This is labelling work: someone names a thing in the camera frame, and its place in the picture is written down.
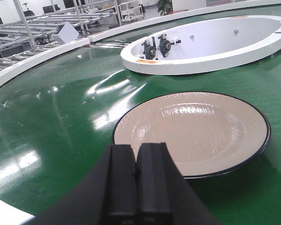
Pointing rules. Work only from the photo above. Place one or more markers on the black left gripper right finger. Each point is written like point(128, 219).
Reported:
point(153, 198)

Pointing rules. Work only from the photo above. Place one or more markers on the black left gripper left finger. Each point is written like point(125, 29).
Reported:
point(120, 200)

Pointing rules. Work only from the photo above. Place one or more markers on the beige plate black rim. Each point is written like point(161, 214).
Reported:
point(207, 134)

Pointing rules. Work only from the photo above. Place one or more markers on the green bearing block left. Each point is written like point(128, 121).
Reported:
point(149, 50)

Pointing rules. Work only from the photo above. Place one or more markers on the green bearing block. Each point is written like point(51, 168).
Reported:
point(149, 50)
point(165, 45)

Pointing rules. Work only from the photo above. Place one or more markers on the green bearing block right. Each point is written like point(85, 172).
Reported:
point(165, 45)

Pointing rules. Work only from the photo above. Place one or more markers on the white control box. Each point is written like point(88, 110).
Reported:
point(65, 33)

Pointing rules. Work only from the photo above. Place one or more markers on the potted green plant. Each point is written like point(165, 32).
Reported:
point(164, 6)

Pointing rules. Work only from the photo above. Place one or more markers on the white outer conveyor rim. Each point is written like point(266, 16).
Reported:
point(12, 71)

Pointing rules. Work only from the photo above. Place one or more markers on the metal roller rack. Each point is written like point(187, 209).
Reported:
point(26, 26)

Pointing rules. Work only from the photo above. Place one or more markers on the white wire shelf cart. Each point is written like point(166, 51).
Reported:
point(130, 11)

